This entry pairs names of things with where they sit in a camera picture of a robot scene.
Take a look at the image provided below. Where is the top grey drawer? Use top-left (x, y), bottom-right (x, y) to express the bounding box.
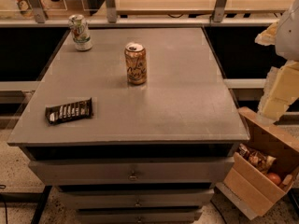
top-left (29, 157), bottom-right (234, 186)

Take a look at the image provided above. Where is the black snack bar wrapper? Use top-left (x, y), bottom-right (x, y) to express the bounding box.
top-left (45, 98), bottom-right (93, 125)

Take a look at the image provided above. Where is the grey drawer cabinet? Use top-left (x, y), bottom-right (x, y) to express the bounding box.
top-left (7, 27), bottom-right (250, 224)

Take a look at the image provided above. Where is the orange LaCroix can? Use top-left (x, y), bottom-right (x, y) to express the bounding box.
top-left (124, 42), bottom-right (147, 85)

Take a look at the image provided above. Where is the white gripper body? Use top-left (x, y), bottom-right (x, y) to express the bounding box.
top-left (275, 0), bottom-right (299, 61)

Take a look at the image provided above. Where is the cardboard box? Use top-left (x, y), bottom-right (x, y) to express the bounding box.
top-left (217, 107), bottom-right (299, 220)

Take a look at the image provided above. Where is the bottom grey drawer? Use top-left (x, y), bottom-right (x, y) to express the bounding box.
top-left (77, 208), bottom-right (202, 224)

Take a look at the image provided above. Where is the grey drawer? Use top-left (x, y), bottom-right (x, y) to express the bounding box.
top-left (77, 208), bottom-right (202, 224)
top-left (61, 189), bottom-right (214, 209)
top-left (29, 157), bottom-right (234, 186)

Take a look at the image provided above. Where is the metal railing post middle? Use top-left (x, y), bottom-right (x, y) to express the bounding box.
top-left (106, 0), bottom-right (117, 23)

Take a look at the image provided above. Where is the red apple in box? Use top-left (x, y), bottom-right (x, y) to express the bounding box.
top-left (266, 173), bottom-right (281, 186)

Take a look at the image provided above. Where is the green white soda can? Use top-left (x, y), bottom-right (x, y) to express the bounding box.
top-left (68, 14), bottom-right (93, 51)

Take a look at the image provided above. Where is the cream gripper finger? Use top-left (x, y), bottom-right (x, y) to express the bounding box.
top-left (258, 61), bottom-right (299, 121)
top-left (255, 21), bottom-right (278, 46)

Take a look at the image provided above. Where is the snack bag in box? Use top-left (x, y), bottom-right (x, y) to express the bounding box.
top-left (238, 144), bottom-right (276, 175)

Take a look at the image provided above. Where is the middle grey drawer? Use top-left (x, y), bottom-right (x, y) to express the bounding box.
top-left (61, 189), bottom-right (214, 209)

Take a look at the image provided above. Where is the metal railing post left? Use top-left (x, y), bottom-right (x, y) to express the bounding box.
top-left (29, 0), bottom-right (47, 23)

